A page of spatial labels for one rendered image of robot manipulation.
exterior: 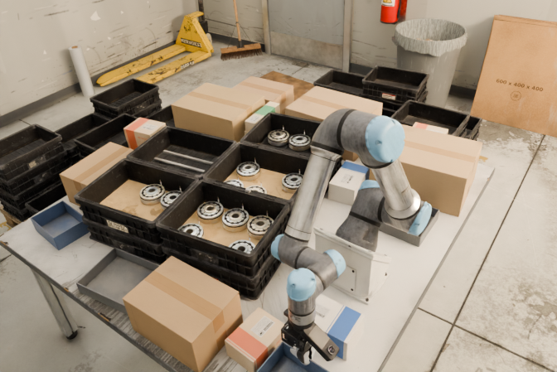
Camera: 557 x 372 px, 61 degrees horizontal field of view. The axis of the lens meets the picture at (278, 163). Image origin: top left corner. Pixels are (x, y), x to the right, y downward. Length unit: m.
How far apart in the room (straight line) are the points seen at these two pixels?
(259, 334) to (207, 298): 0.20
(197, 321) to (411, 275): 0.79
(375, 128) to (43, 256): 1.45
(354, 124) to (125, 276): 1.08
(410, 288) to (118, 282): 1.07
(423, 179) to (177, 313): 1.12
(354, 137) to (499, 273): 1.82
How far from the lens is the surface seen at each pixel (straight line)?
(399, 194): 1.47
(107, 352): 2.63
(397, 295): 1.77
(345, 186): 2.05
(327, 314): 1.58
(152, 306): 1.58
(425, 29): 4.45
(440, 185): 2.05
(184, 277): 1.63
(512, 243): 3.15
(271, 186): 2.00
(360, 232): 1.64
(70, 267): 2.05
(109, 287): 1.90
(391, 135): 1.27
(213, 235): 1.80
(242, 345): 1.54
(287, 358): 1.59
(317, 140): 1.34
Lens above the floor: 2.04
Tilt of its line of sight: 35 degrees down
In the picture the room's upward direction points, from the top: 3 degrees counter-clockwise
